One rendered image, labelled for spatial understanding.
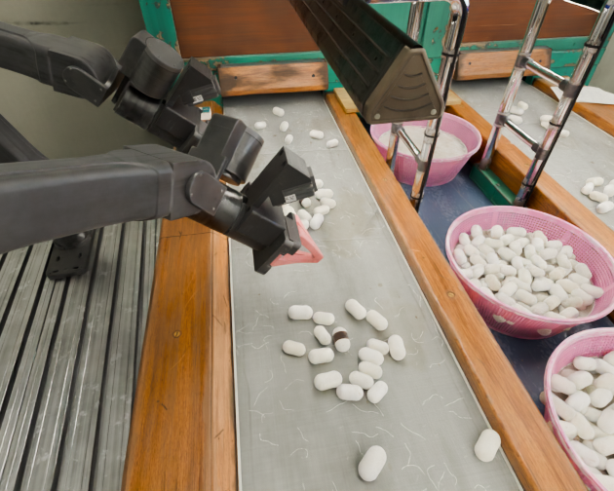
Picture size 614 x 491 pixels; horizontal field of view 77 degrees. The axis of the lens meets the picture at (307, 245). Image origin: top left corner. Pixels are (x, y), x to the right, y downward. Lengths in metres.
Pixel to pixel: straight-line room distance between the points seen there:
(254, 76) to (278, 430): 0.90
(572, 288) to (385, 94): 0.48
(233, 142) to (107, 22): 1.55
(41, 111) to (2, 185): 1.86
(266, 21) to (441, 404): 0.98
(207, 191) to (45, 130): 1.82
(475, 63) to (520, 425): 1.03
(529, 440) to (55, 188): 0.52
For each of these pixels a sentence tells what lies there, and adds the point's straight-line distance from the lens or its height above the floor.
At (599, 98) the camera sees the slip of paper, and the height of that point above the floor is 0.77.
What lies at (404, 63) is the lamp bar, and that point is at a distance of 0.39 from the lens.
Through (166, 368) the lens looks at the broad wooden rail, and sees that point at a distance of 0.55.
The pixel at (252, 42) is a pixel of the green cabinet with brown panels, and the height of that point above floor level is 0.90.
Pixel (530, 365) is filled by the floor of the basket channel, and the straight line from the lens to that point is 0.71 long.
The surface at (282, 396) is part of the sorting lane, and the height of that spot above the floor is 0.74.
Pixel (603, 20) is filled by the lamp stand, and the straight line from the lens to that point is 0.81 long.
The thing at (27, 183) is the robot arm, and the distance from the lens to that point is 0.32.
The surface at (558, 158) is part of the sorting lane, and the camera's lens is 1.11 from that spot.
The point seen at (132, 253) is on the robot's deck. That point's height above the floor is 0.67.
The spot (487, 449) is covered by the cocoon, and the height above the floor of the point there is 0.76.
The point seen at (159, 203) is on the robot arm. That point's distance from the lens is 0.38.
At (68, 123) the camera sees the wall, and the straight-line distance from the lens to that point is 2.16.
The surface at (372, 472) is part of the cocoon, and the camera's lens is 0.48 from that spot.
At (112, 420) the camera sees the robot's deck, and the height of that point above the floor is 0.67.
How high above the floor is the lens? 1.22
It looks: 43 degrees down
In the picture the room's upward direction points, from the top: straight up
